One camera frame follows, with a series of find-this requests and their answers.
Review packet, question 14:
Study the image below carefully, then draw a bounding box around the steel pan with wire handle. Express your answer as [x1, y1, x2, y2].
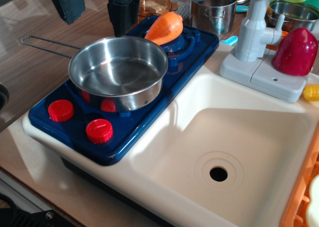
[21, 35, 169, 112]

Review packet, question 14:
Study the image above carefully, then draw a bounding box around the grey toy faucet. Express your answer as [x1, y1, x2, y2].
[220, 0, 309, 102]

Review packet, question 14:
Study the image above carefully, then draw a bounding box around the red left stove knob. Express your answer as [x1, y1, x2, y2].
[48, 99, 74, 122]

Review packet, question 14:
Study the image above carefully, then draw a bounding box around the steel bowl at back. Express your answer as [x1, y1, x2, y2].
[267, 0, 319, 32]

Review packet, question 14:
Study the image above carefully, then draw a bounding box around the light blue plastic piece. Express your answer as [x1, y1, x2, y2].
[220, 35, 238, 46]

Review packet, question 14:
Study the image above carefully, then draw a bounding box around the cream toy sink unit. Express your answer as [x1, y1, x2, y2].
[22, 44, 319, 227]

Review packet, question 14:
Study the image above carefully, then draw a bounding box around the tall steel pot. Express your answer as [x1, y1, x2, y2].
[189, 0, 238, 36]

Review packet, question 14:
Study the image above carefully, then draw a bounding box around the blue toy stove top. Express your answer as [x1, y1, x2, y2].
[28, 25, 219, 166]

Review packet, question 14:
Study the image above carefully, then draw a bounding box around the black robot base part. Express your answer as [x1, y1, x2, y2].
[0, 193, 75, 227]

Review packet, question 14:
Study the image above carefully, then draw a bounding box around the orange transparent plastic pot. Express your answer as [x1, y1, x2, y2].
[138, 0, 178, 22]

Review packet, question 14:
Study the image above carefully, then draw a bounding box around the red right stove knob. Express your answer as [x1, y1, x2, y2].
[85, 119, 113, 144]

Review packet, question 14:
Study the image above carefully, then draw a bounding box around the dark red plastic cup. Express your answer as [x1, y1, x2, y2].
[272, 27, 319, 76]

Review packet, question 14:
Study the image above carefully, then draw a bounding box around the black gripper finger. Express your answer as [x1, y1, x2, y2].
[108, 0, 140, 37]
[52, 0, 85, 24]

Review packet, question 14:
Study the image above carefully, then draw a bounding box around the orange toy carrot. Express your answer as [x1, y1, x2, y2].
[145, 11, 183, 45]

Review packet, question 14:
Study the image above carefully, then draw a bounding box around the orange dish rack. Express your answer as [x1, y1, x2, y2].
[280, 134, 319, 227]

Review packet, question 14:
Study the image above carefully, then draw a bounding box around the yellow toy corn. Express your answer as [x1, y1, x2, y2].
[303, 84, 319, 102]

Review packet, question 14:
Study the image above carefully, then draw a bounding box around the red stove knob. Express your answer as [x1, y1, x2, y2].
[85, 119, 113, 144]
[48, 99, 74, 122]

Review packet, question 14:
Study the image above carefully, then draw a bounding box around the white plate in rack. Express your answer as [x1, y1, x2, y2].
[303, 175, 319, 227]

